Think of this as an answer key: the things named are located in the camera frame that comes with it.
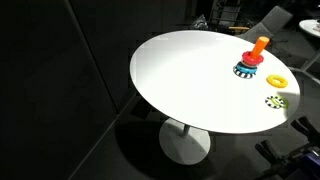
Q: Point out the grey patterned cushion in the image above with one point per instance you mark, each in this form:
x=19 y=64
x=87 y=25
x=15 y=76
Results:
x=200 y=23

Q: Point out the wooden bar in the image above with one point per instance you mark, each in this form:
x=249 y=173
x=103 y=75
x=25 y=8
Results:
x=238 y=28

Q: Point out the orange stacking toy pole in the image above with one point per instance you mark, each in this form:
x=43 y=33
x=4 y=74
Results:
x=259 y=46

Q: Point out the grey metal table leg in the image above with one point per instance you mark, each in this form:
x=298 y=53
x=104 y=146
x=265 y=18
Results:
x=308 y=65

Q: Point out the small white round table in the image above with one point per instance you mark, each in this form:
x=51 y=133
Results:
x=310 y=28

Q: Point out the purple device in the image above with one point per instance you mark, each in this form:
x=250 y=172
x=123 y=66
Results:
x=311 y=163

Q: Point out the white table pedestal base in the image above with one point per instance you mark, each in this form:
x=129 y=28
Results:
x=183 y=146

